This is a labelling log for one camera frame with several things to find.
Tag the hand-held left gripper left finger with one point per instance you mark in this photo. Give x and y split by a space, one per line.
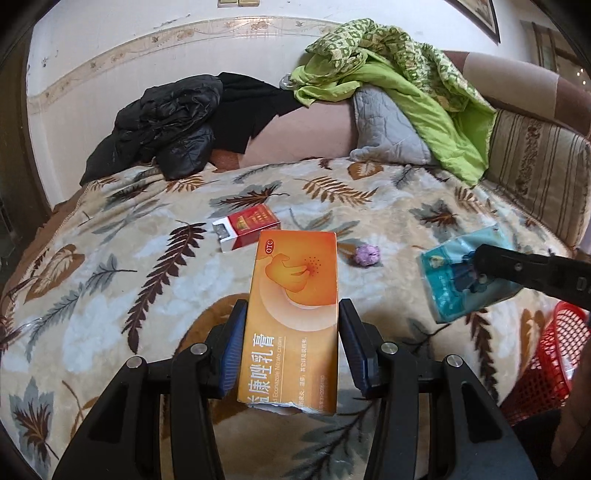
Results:
231 353

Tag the black puffer jacket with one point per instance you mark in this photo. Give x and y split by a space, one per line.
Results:
161 124

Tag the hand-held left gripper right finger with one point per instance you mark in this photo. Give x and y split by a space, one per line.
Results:
355 353

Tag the red plastic mesh basket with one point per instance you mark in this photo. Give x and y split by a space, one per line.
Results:
549 369

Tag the clear glass object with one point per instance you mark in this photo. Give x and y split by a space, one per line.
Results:
288 83

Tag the brown striped sofa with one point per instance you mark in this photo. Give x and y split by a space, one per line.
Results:
531 152

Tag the orange medicine box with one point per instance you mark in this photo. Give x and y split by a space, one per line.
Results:
295 286

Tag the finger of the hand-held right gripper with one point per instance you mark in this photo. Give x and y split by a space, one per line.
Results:
535 272

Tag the leaf print blanket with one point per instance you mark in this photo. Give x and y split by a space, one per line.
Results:
138 277

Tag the red cigarette box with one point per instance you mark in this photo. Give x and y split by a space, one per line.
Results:
253 220

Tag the teal tissue packet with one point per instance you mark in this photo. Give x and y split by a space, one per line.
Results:
443 284

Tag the grey quilted pillow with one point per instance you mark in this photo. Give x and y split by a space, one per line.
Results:
388 129

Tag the framed wall picture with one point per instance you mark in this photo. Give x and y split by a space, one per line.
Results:
482 18

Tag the purple crumpled paper ball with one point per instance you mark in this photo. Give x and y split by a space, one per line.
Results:
367 255

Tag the gold wall switches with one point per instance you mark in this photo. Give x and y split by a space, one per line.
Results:
239 3

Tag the green quilt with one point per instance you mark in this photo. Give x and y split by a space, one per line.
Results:
415 92

